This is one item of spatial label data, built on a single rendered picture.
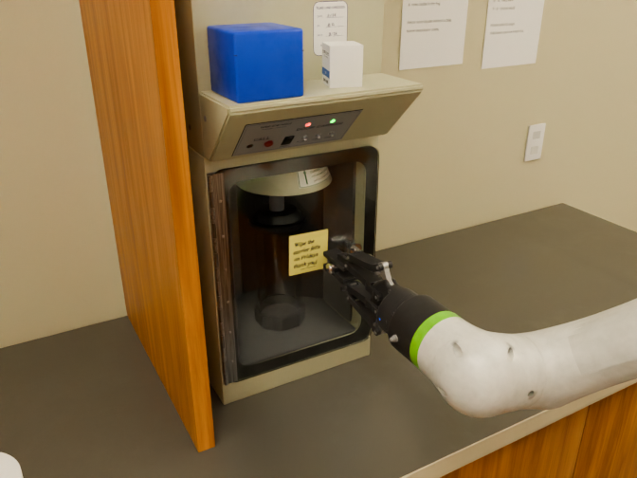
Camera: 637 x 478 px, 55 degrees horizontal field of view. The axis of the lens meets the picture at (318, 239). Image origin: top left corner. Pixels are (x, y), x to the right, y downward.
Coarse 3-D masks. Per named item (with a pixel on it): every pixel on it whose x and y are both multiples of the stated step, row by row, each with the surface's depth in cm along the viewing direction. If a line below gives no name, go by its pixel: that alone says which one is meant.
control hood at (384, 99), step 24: (216, 96) 85; (312, 96) 85; (336, 96) 86; (360, 96) 88; (384, 96) 91; (408, 96) 94; (216, 120) 84; (240, 120) 82; (264, 120) 85; (360, 120) 96; (384, 120) 99; (216, 144) 87; (312, 144) 97
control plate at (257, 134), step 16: (352, 112) 92; (256, 128) 86; (272, 128) 87; (288, 128) 89; (304, 128) 91; (320, 128) 93; (336, 128) 95; (240, 144) 88; (256, 144) 90; (288, 144) 94; (304, 144) 96
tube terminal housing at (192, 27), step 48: (192, 0) 83; (240, 0) 86; (288, 0) 90; (336, 0) 94; (192, 48) 86; (192, 96) 91; (192, 144) 96; (336, 144) 103; (192, 192) 101; (240, 384) 112
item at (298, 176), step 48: (240, 192) 96; (288, 192) 100; (336, 192) 105; (240, 240) 99; (288, 240) 104; (336, 240) 109; (240, 288) 103; (288, 288) 108; (336, 288) 113; (240, 336) 107; (288, 336) 112; (336, 336) 118
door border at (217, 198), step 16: (224, 192) 95; (224, 208) 96; (224, 224) 97; (224, 240) 98; (224, 256) 99; (224, 272) 100; (224, 288) 101; (224, 304) 103; (224, 320) 104; (224, 336) 105; (224, 368) 107
